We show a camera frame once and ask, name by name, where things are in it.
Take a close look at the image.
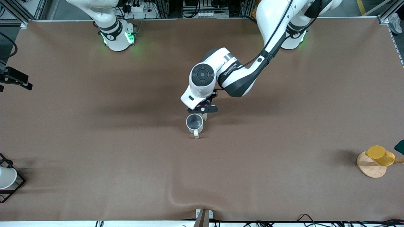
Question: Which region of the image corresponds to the blue white milk carton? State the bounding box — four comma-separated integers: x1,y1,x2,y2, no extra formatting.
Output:
197,99,211,121

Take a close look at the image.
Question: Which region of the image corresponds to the white mug with handle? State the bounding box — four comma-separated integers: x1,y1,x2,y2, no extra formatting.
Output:
186,113,204,139

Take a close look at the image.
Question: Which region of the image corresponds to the white cup in rack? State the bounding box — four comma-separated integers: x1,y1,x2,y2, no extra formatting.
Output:
0,166,18,190

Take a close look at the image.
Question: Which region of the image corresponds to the wooden round cup stand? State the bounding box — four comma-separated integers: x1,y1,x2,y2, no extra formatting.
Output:
357,151,404,178

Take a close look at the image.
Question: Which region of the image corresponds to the yellow plastic cup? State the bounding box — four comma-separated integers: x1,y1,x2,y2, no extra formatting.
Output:
365,145,395,166

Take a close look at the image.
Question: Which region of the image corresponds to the brown table cover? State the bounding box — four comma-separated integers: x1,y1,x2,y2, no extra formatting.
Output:
0,17,404,222

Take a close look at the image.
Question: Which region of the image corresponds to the white power strip with plugs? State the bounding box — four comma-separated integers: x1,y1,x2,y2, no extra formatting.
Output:
124,2,158,19

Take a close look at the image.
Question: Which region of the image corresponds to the white sneaker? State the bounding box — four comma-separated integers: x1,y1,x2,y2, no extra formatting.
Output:
388,13,403,34

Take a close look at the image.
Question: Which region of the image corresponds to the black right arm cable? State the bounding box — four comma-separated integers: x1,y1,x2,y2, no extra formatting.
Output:
0,32,18,61

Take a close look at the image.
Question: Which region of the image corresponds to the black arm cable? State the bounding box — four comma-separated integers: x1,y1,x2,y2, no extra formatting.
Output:
0,32,18,61
234,0,295,73

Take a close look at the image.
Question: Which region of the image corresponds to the aluminium frame post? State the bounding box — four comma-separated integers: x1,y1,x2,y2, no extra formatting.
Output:
377,0,404,25
0,0,48,29

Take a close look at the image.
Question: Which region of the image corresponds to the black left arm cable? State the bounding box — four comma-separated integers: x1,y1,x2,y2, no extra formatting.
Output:
234,0,295,73

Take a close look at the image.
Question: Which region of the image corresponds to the black wire rack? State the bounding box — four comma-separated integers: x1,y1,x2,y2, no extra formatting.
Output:
0,154,26,204

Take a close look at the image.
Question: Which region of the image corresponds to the grey mounting bracket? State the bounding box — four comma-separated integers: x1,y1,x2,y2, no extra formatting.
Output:
194,209,214,227

